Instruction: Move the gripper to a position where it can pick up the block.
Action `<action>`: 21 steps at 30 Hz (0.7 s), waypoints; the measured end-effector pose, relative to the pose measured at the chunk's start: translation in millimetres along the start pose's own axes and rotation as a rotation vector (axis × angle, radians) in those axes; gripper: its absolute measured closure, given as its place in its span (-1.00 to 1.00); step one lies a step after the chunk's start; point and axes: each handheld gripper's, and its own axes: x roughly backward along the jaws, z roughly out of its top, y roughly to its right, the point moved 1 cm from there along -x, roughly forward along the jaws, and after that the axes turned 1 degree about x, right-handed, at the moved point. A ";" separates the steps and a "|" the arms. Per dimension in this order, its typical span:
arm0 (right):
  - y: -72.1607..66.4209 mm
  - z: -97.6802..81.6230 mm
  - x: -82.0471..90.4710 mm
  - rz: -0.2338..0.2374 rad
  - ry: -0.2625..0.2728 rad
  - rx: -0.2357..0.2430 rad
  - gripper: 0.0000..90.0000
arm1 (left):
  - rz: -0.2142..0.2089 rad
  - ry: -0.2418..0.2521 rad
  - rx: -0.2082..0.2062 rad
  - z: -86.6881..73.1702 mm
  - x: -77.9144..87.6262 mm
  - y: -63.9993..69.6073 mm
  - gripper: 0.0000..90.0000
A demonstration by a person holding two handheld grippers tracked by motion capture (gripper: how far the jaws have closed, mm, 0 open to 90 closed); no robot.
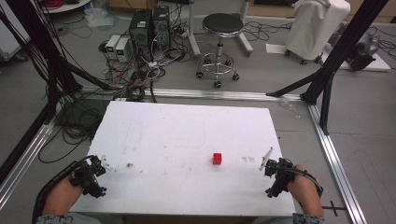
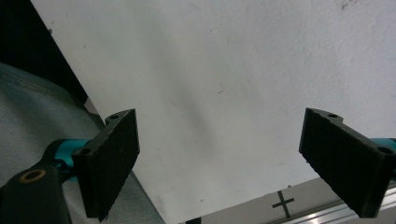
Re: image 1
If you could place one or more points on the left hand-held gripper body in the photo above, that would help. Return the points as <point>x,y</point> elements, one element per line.
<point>88,179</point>

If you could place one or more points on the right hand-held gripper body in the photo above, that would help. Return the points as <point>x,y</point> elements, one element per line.
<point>281,177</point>

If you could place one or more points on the red cube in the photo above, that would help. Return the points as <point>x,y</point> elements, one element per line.
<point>217,158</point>

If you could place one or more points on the person's right hand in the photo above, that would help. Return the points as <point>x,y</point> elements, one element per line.
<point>306,193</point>

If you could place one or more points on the person's left hand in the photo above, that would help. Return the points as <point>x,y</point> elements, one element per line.
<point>60,196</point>

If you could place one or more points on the person's right sleeve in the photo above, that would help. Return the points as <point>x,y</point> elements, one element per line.
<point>308,219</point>

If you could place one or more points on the person's sleeve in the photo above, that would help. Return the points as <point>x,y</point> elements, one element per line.
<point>308,219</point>
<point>56,219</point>

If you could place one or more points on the person's left sleeve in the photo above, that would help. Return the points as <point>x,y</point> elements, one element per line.
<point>56,219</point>

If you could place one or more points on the black floor beam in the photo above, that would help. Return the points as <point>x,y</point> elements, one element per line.
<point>23,146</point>

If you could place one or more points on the white power supply box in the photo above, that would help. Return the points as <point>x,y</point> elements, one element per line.
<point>122,49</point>
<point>112,45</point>

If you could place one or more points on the white cloth covered cart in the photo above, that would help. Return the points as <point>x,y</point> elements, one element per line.
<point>314,28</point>

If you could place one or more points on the black computer tower green label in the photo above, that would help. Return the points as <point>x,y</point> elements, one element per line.
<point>140,28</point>

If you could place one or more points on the black round stool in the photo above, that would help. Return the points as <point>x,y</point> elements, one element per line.
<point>222,23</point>

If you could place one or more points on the black grey machine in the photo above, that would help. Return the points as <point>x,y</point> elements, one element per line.
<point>364,53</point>

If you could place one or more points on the clear plastic bag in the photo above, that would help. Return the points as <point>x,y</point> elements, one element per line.
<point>99,17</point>

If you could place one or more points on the white floor board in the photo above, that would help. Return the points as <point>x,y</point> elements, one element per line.
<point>381,63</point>

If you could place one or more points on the round white table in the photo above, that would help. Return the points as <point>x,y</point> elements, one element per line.
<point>73,5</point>

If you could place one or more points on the white cabinet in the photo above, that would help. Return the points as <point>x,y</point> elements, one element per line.
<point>9,34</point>

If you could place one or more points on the aluminium floor rail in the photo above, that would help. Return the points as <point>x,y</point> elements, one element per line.
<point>25,158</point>
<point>218,94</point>
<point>334,161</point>

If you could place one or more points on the black frame post with braces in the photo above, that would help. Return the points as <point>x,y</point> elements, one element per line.
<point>342,46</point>

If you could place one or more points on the white table frame legs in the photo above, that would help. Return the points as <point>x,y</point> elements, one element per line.
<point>194,43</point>

